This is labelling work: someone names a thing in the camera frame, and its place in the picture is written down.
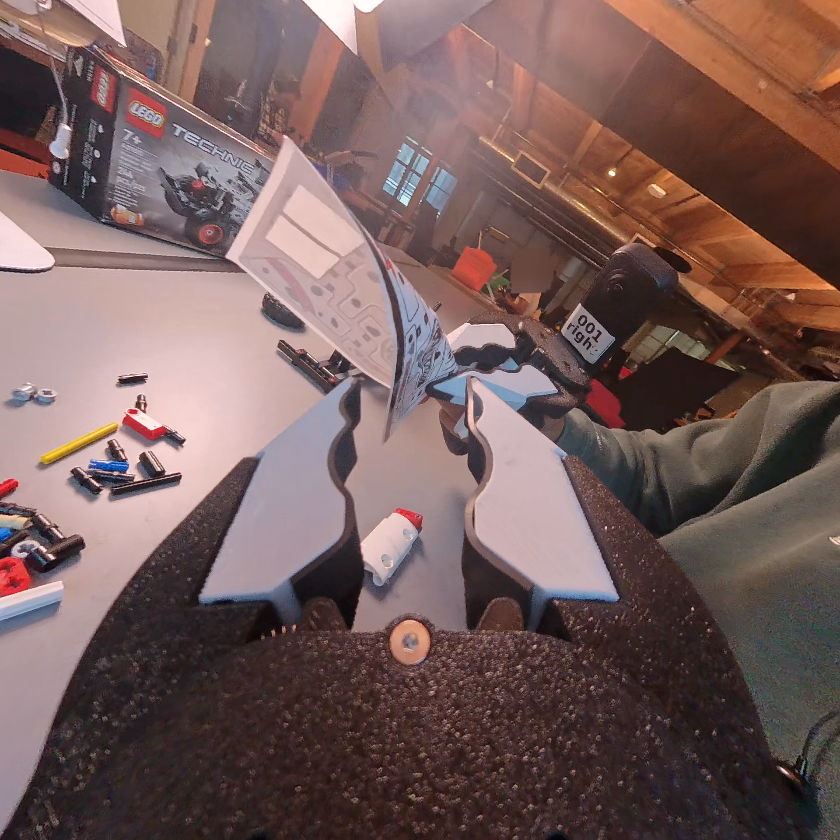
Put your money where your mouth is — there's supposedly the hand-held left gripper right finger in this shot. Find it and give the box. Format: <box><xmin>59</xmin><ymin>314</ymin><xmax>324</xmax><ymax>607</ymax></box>
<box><xmin>465</xmin><ymin>377</ymin><xmax>621</xmax><ymax>603</ymax></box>

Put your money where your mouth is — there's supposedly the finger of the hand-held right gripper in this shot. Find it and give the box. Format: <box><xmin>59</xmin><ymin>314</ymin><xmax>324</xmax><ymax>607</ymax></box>
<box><xmin>448</xmin><ymin>320</ymin><xmax>521</xmax><ymax>367</ymax></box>
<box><xmin>427</xmin><ymin>364</ymin><xmax>560</xmax><ymax>411</ymax></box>

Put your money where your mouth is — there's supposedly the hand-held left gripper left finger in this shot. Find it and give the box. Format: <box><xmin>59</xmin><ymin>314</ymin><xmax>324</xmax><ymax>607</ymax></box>
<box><xmin>197</xmin><ymin>377</ymin><xmax>365</xmax><ymax>605</ymax></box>

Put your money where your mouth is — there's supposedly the white toy panel piece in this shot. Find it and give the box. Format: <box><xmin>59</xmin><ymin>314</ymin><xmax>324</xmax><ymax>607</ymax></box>
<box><xmin>360</xmin><ymin>512</ymin><xmax>421</xmax><ymax>587</ymax></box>

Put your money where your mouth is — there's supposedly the paper instruction booklet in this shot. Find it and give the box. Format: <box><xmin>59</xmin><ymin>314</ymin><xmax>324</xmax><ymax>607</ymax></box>
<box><xmin>225</xmin><ymin>134</ymin><xmax>460</xmax><ymax>442</ymax></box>

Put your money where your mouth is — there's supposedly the person's right forearm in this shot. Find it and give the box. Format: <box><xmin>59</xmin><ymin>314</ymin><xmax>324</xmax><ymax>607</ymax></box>
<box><xmin>558</xmin><ymin>381</ymin><xmax>840</xmax><ymax>534</ymax></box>

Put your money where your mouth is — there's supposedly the black desk mat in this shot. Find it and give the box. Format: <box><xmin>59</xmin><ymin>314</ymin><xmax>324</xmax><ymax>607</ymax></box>
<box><xmin>46</xmin><ymin>246</ymin><xmax>263</xmax><ymax>274</ymax></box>

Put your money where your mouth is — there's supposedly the orange background crate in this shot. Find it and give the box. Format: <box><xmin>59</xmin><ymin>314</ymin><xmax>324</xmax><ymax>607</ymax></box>
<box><xmin>453</xmin><ymin>246</ymin><xmax>498</xmax><ymax>290</ymax></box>

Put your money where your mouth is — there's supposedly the red office chair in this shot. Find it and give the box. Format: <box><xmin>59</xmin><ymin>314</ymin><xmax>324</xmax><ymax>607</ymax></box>
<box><xmin>586</xmin><ymin>382</ymin><xmax>626</xmax><ymax>429</ymax></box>

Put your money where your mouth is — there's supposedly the toy truck chassis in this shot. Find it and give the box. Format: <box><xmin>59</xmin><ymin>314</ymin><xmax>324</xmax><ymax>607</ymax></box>
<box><xmin>277</xmin><ymin>338</ymin><xmax>363</xmax><ymax>395</ymax></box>

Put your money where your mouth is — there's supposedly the pile of small toy bricks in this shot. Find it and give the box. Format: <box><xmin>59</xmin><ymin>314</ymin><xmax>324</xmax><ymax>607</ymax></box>
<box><xmin>0</xmin><ymin>373</ymin><xmax>186</xmax><ymax>621</ymax></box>

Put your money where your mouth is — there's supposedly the paned window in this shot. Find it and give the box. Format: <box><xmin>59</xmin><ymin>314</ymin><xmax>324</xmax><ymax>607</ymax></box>
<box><xmin>384</xmin><ymin>138</ymin><xmax>458</xmax><ymax>212</ymax></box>

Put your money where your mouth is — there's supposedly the black toy tyre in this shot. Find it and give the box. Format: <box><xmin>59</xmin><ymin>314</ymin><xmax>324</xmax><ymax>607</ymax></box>
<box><xmin>262</xmin><ymin>293</ymin><xmax>307</xmax><ymax>330</ymax></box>

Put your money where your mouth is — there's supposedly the person's green sweatshirt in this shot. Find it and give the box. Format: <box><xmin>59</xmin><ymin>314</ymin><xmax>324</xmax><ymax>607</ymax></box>
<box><xmin>656</xmin><ymin>505</ymin><xmax>840</xmax><ymax>840</ymax></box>

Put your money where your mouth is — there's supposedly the toy truck set box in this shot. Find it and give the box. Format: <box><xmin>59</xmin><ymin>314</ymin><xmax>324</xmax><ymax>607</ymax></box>
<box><xmin>47</xmin><ymin>46</ymin><xmax>277</xmax><ymax>258</ymax></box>

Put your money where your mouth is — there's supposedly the white book stand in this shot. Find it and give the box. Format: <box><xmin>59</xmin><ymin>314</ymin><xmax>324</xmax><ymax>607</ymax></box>
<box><xmin>0</xmin><ymin>0</ymin><xmax>74</xmax><ymax>273</ymax></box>

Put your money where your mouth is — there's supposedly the open instruction booklet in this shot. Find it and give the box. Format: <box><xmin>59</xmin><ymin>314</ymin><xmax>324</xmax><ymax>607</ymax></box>
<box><xmin>62</xmin><ymin>0</ymin><xmax>127</xmax><ymax>48</ymax></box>

